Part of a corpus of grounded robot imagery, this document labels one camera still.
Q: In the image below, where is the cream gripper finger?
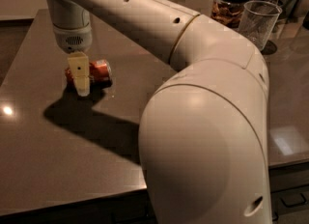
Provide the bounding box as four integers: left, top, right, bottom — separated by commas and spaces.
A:
68, 52, 90, 97

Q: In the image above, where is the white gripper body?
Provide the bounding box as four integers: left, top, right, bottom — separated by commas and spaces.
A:
53, 24, 93, 54

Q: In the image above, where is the red coke can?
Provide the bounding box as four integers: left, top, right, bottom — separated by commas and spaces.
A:
65, 60, 112, 88

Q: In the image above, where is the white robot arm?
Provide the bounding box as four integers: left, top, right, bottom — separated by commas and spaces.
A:
47, 0, 272, 224

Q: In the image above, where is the glass jar with black lid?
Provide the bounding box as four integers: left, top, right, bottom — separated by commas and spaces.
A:
211, 0, 249, 28

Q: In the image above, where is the clear plastic cup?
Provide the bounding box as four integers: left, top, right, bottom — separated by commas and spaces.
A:
238, 0, 282, 51

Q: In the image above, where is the black drawer handle right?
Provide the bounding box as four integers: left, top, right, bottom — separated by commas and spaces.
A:
280, 193, 308, 209

